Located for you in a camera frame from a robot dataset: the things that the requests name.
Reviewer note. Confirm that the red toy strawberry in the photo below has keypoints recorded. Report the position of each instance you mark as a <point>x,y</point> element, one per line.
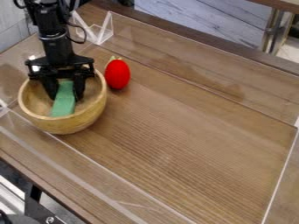
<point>117,74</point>

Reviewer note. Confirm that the brown wooden bowl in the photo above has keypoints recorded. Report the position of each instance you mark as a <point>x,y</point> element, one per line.
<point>34,104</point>

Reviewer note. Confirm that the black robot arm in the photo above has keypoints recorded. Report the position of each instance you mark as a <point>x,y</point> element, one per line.
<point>57,32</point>

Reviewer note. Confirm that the metal table leg background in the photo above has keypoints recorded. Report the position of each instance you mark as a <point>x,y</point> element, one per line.
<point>276,30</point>

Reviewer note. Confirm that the black table frame leg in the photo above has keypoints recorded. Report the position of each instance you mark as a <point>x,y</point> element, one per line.
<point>34,210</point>

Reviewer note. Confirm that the clear acrylic corner bracket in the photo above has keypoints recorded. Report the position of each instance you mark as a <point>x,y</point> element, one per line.
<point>93,33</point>

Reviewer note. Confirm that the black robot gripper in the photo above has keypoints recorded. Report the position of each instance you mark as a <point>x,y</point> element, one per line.
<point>60,63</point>

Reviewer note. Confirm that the clear acrylic front barrier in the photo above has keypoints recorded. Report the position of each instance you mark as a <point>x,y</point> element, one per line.
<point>94,193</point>

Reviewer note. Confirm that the green rectangular stick block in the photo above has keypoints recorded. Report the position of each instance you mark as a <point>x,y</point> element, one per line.
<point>64,102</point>

